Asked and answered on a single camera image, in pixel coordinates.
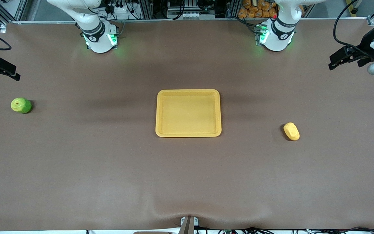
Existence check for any green apple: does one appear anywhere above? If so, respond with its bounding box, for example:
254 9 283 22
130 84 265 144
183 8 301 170
11 97 32 114

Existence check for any yellow potato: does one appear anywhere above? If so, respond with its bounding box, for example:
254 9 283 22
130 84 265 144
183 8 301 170
283 123 300 141

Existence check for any yellow plastic tray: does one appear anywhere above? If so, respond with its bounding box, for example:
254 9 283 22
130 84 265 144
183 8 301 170
156 89 222 138

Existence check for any bag of orange items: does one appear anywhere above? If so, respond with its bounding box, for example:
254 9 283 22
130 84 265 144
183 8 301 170
238 0 278 19

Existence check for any white power strip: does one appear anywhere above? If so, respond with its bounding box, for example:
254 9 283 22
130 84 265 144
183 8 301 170
107 5 132 20

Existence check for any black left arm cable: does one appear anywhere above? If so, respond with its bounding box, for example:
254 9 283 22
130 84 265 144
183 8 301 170
334 0 374 54

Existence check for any metal table clamp bracket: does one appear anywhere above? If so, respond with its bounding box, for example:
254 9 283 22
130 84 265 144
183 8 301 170
180 216 199 234

